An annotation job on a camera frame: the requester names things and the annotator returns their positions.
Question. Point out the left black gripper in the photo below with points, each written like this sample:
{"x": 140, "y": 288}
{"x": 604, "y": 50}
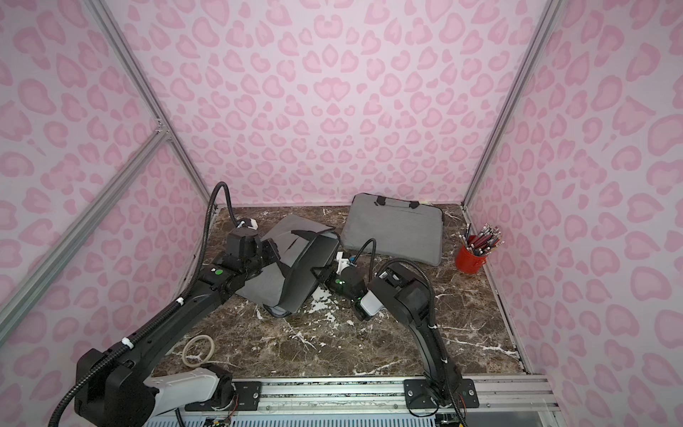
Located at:
{"x": 269, "y": 253}

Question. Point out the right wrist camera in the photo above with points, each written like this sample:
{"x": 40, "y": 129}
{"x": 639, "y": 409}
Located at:
{"x": 344, "y": 262}

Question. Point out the grey laptop bag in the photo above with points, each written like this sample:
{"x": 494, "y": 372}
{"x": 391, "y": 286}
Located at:
{"x": 301, "y": 246}
{"x": 401, "y": 228}

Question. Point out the red pen cup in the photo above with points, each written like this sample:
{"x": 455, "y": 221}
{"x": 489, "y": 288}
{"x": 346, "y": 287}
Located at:
{"x": 470, "y": 259}

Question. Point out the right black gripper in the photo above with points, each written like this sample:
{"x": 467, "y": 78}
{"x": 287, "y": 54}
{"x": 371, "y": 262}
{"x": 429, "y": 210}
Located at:
{"x": 335, "y": 274}

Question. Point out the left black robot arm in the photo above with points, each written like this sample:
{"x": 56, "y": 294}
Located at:
{"x": 110, "y": 387}

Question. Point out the aluminium frame brace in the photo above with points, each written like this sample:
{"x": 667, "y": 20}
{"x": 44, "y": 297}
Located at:
{"x": 44, "y": 272}

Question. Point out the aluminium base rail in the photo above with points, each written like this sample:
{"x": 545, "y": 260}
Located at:
{"x": 483, "y": 400}

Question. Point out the pens bundle in cup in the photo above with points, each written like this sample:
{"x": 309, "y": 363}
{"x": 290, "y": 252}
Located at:
{"x": 482, "y": 242}

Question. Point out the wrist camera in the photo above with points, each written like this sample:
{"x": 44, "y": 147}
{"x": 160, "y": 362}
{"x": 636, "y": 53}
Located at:
{"x": 247, "y": 223}
{"x": 344, "y": 262}

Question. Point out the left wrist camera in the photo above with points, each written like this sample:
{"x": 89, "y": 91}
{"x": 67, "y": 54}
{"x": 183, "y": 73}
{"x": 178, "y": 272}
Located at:
{"x": 247, "y": 223}

